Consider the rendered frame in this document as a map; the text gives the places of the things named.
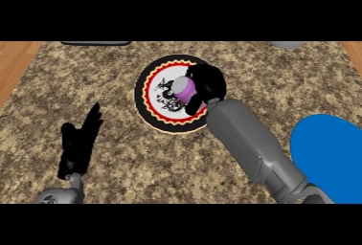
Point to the blue round plate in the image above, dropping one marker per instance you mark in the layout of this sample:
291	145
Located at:
329	159

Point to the dark flat tray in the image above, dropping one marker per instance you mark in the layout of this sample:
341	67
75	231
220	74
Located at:
95	42

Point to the grey round object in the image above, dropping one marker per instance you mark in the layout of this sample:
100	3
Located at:
287	44

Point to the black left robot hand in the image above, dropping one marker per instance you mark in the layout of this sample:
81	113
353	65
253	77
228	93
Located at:
77	148

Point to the black patterned round plate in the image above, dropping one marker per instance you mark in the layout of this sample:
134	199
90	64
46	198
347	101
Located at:
160	95

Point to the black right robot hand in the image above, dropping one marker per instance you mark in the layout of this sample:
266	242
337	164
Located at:
210	83

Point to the purple can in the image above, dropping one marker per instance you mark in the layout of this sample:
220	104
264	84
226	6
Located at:
185	90

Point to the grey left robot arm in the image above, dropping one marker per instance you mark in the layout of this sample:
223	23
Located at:
61	193

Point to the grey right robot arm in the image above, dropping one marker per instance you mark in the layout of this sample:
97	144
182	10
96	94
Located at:
259	153

